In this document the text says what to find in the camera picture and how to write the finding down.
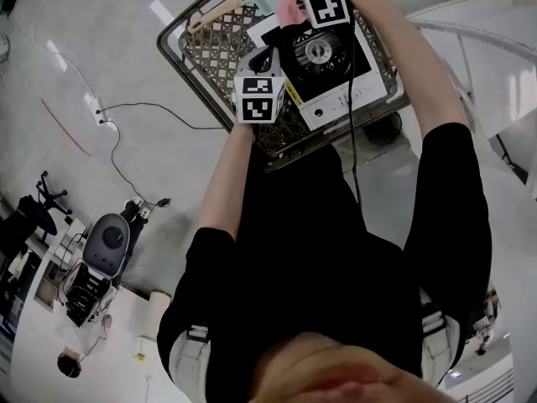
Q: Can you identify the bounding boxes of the white portable stove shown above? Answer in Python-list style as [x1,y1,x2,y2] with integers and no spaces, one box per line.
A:
[247,13,385,132]

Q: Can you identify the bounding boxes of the black floor cable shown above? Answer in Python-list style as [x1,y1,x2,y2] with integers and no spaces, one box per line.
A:
[96,102,230,209]

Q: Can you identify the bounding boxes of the grey robot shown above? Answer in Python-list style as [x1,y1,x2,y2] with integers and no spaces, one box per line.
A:
[61,212,132,327]

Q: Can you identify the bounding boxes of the person's black shirt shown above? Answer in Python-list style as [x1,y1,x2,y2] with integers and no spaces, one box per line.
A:
[156,122,494,395]

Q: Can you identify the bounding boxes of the black office chair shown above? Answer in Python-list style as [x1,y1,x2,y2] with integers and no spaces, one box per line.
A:
[34,170,73,217]

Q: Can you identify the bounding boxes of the white power strip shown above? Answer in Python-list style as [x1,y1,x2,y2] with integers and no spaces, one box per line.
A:
[85,92,111,126]
[124,197,153,220]

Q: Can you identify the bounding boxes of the beige wooden handle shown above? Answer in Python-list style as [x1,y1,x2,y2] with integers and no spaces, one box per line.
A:
[186,0,245,34]

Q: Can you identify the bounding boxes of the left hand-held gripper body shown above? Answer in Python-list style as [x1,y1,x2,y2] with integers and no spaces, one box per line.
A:
[232,45,288,124]

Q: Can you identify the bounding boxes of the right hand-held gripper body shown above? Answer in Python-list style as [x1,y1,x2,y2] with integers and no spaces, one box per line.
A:
[294,0,353,30]

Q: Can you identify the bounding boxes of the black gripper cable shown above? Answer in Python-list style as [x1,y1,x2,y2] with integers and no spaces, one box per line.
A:
[346,13,363,210]

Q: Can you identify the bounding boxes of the person's chin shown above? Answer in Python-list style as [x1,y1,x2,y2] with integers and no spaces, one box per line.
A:
[247,332,467,403]

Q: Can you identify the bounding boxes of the person's right forearm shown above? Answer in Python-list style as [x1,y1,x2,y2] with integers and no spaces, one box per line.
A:
[335,0,472,143]

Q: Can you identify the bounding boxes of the person's left forearm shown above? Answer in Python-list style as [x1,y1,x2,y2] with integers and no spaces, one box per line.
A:
[196,120,258,243]

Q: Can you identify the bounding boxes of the black round stool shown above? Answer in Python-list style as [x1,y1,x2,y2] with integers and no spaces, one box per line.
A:
[362,112,404,147]

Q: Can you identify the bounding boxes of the grey backpack strap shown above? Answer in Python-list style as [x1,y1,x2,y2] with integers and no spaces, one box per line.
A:
[167,321,211,395]
[418,288,463,388]

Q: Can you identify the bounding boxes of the white metal frame table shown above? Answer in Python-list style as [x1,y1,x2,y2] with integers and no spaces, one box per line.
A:
[405,0,537,186]

